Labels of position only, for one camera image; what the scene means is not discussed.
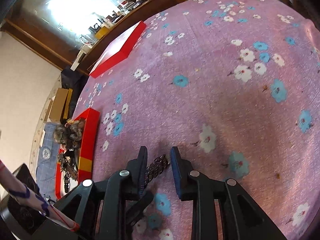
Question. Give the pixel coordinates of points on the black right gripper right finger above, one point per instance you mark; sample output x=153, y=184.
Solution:
x=220, y=208

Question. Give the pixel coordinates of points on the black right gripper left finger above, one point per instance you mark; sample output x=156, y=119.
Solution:
x=99, y=208

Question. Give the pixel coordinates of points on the black rhinestone hair comb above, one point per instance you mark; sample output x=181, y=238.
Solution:
x=67, y=164

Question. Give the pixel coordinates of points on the person left forearm sleeve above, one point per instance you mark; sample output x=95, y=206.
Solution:
x=25, y=196

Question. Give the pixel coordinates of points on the open red gift box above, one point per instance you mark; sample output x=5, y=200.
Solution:
x=91, y=116

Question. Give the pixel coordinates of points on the blue plaid cloth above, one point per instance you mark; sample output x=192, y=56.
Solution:
x=46, y=164

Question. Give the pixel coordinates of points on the cardboard box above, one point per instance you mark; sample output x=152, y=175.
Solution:
x=60, y=107

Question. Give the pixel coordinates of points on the purple floral bedspread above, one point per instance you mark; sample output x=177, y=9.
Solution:
x=234, y=84

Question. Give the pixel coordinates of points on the red box lid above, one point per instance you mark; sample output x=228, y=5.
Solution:
x=118, y=50

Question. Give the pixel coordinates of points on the wooden dresser counter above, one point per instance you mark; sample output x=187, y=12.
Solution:
x=140, y=13

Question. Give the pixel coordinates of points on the large wall mirror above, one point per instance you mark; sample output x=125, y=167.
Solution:
x=71, y=19

